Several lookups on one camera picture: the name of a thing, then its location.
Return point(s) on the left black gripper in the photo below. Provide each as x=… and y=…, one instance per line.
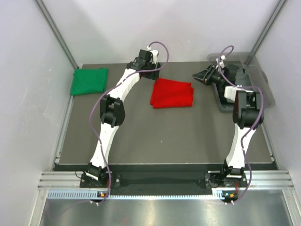
x=154, y=75

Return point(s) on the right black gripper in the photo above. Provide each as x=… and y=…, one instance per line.
x=204, y=76

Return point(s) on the red t shirt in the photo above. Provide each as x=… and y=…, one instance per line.
x=171, y=94

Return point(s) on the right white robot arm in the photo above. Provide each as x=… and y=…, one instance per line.
x=247, y=115

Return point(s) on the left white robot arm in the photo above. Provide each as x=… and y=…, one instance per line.
x=112, y=114

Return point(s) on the black t shirt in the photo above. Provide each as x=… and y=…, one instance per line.
x=219, y=93

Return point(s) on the clear plastic bin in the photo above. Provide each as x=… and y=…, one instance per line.
x=257, y=78

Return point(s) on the grey t shirt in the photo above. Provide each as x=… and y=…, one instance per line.
x=242, y=78

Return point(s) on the folded green t shirt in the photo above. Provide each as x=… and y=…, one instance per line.
x=89, y=81

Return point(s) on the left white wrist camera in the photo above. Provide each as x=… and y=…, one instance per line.
x=153, y=55

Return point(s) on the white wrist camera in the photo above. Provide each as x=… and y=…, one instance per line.
x=153, y=55
x=220, y=62

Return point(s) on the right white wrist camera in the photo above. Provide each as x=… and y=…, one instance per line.
x=220, y=62

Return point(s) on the right corner aluminium post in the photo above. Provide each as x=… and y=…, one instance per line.
x=266, y=29

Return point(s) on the corner aluminium post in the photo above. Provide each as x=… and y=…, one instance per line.
x=266, y=29
x=59, y=38

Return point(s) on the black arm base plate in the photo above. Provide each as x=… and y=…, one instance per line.
x=174, y=179

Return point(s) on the left corner aluminium post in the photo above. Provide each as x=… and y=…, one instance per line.
x=59, y=38

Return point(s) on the slotted grey cable duct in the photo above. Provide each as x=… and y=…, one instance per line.
x=99, y=195

